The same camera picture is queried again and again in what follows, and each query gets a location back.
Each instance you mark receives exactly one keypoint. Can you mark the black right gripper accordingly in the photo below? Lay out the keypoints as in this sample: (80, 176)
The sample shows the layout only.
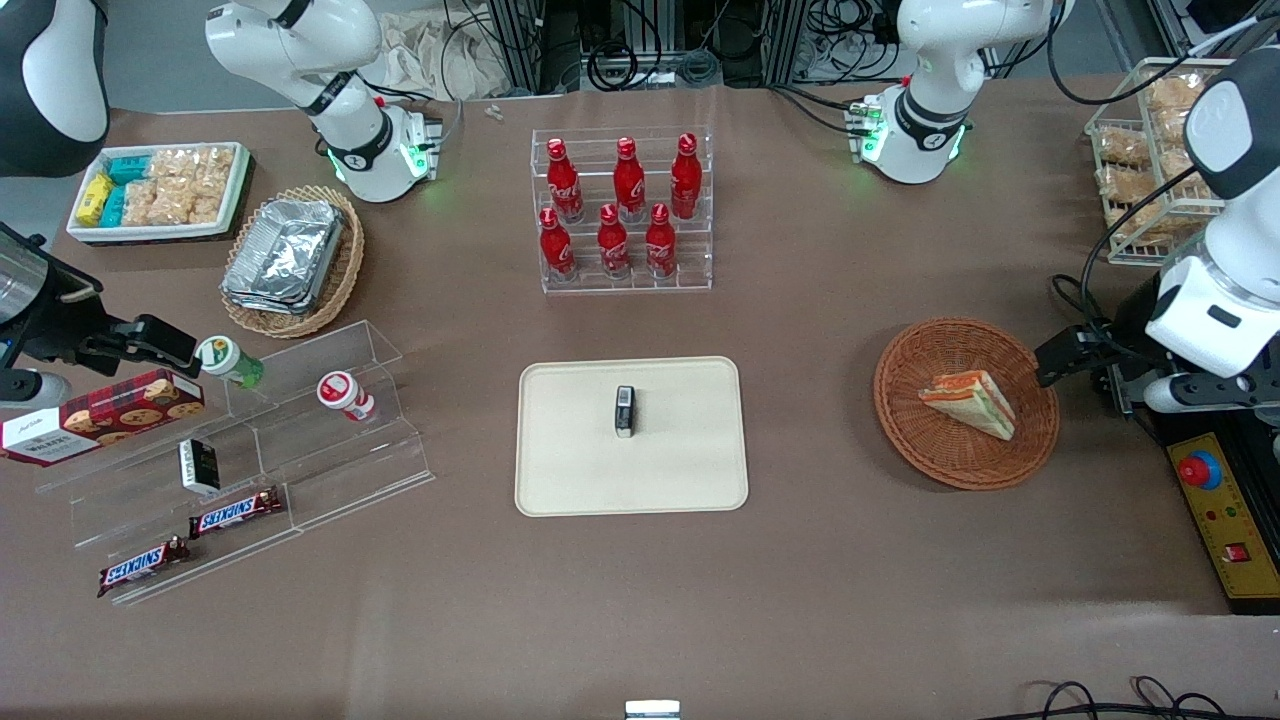
(52, 322)

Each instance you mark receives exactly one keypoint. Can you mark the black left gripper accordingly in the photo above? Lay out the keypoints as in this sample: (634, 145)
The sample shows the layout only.
(1128, 352)

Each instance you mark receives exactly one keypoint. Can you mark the triangular sandwich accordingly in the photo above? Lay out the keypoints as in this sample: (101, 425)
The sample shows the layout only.
(972, 400)

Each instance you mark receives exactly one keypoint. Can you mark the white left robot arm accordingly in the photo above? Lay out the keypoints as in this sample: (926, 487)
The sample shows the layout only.
(925, 115)

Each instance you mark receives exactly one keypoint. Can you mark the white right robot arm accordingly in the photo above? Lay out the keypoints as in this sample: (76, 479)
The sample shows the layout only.
(352, 135)

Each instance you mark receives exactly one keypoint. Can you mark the white rectangular snack tray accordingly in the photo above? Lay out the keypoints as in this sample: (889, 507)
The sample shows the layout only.
(235, 195)

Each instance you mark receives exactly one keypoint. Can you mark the brown round wicker basket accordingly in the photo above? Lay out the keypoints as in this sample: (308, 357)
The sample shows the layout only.
(920, 450)

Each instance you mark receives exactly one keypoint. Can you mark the light oval wicker basket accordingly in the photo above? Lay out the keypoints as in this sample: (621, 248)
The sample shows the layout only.
(345, 275)

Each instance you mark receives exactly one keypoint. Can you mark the beige plastic tray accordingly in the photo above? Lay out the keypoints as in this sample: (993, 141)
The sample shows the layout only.
(570, 450)

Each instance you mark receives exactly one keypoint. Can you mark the dark grey power box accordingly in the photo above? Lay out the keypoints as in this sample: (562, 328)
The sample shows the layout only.
(1125, 392)

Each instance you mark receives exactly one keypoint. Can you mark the red tartan cookie box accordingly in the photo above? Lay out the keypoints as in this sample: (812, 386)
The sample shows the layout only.
(110, 415)

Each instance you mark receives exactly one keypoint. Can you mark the green cap drink bottle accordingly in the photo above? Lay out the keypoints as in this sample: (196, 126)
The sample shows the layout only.
(228, 362)

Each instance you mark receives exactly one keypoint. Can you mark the bagged bread pastry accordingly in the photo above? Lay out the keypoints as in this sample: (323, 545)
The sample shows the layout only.
(1175, 100)
(1128, 185)
(1150, 225)
(1122, 147)

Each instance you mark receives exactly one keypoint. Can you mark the small black white box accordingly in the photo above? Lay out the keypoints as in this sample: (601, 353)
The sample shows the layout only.
(200, 466)

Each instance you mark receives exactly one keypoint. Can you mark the teal snack packet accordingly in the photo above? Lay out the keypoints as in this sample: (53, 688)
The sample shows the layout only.
(128, 169)
(114, 207)

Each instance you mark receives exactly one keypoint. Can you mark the clear bag of rice crackers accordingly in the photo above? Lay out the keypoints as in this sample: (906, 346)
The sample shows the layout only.
(195, 165)
(170, 203)

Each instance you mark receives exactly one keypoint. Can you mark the yellow snack packet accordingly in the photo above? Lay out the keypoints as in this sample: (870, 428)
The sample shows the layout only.
(94, 200)

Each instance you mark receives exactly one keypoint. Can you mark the stacked aluminium foil trays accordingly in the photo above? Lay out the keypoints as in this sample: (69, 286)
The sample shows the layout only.
(285, 255)

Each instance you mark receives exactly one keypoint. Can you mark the brown snickers bar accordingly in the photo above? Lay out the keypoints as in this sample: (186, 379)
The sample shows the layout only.
(235, 513)
(142, 567)

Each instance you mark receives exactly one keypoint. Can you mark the red cap drink bottle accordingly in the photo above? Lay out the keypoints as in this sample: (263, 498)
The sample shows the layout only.
(343, 394)

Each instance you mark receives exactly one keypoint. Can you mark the yellow emergency stop box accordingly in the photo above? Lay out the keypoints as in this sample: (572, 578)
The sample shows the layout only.
(1225, 520)

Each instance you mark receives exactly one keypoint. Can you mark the clear acrylic stepped shelf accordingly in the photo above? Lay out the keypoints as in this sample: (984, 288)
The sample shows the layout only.
(340, 470)

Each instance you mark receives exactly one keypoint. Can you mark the clear acrylic bottle rack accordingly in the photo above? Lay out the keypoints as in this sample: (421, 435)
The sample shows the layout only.
(690, 270)

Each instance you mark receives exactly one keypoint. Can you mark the crumpled beige cloth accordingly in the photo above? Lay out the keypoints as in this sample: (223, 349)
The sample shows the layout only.
(430, 55)

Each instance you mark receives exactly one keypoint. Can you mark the red cola bottle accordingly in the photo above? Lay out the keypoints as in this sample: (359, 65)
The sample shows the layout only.
(564, 185)
(628, 182)
(686, 180)
(556, 248)
(660, 243)
(613, 244)

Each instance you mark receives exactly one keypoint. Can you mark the small black gum box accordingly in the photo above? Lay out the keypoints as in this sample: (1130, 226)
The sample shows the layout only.
(625, 412)

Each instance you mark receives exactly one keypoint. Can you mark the small white metal block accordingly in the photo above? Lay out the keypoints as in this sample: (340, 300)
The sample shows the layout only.
(652, 710)

